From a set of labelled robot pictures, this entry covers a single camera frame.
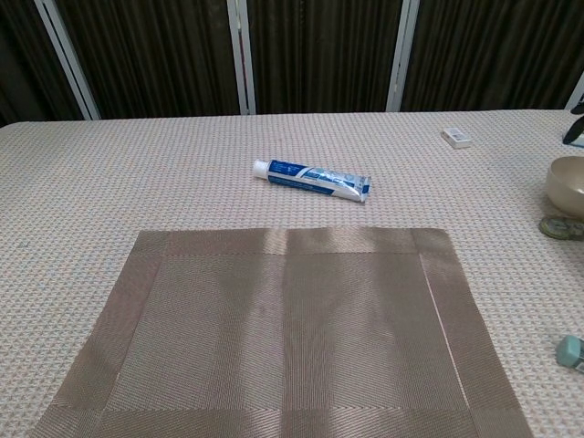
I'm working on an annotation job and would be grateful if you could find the light brown bowl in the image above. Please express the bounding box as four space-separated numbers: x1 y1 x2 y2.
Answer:
546 155 584 215

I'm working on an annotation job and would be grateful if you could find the white partition frame post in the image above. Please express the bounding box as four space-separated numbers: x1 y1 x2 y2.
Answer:
385 0 420 113
33 0 102 121
226 0 257 115
564 72 584 110

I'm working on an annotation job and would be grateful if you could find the blue white toothpaste tube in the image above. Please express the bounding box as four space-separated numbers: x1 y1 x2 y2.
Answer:
252 158 373 205

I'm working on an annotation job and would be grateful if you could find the small white box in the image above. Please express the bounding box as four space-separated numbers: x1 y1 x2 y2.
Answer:
441 128 474 149

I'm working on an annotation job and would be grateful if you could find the brown woven placemat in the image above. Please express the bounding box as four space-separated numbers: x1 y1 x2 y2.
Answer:
26 226 535 438

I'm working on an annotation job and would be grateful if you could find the clear green correction tape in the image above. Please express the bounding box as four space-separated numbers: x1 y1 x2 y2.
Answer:
537 214 584 241

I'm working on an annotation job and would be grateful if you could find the beige woven tablecloth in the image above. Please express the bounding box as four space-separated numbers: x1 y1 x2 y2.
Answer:
0 108 584 438

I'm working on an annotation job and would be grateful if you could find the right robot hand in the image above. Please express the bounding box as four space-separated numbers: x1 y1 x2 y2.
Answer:
561 93 584 145

